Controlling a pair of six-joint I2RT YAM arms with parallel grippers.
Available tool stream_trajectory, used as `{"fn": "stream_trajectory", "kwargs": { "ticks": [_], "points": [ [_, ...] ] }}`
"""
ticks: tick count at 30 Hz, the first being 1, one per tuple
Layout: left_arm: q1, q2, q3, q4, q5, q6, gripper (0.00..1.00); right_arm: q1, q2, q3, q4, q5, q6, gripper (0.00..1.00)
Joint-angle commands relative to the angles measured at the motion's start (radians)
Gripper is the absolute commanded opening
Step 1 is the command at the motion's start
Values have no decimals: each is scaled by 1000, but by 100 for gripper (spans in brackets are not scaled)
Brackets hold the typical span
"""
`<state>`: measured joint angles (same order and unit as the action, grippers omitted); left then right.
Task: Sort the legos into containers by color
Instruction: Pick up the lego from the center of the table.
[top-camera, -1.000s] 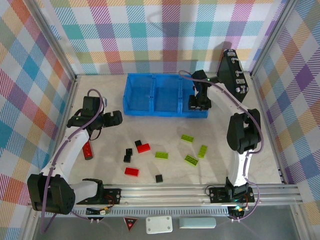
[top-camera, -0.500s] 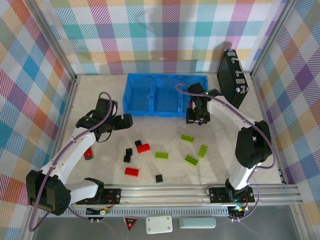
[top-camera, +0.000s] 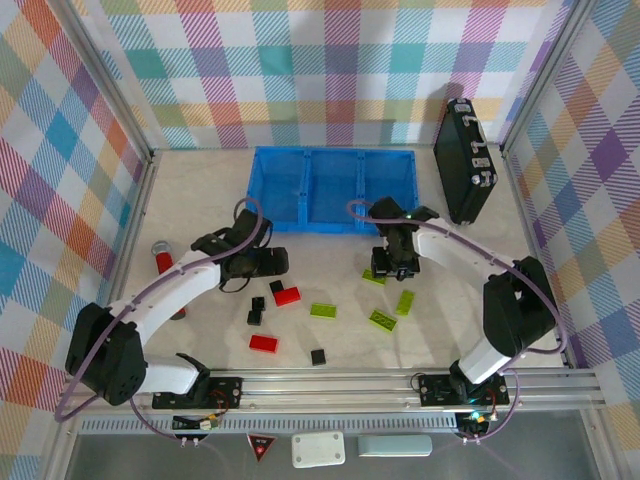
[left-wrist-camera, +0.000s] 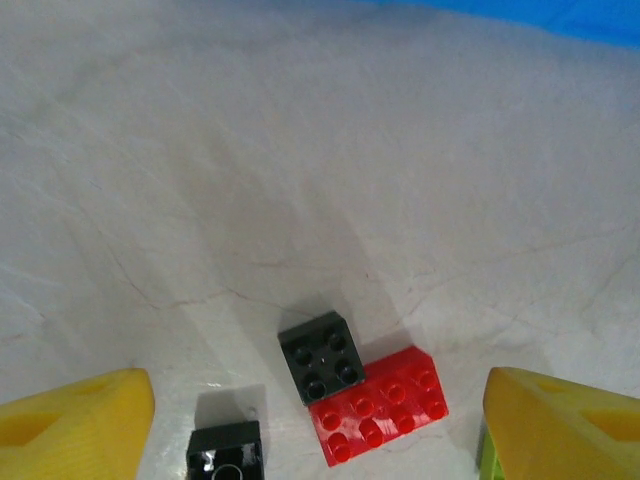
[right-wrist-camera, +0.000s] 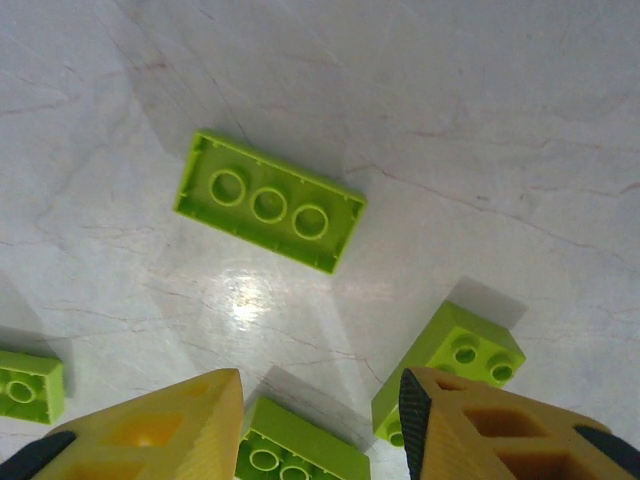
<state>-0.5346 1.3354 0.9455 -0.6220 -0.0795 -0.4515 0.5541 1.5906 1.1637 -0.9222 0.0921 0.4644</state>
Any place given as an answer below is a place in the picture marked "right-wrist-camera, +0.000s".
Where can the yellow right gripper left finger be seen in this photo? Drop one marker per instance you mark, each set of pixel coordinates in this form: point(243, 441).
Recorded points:
point(210, 425)

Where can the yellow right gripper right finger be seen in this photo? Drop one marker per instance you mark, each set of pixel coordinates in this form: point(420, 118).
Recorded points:
point(450, 440)

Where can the lime green lego brick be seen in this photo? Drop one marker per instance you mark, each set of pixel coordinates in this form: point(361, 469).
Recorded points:
point(310, 440)
point(430, 360)
point(45, 395)

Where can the lime green flat lego plate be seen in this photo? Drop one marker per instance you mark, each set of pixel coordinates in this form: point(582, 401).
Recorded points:
point(270, 175)

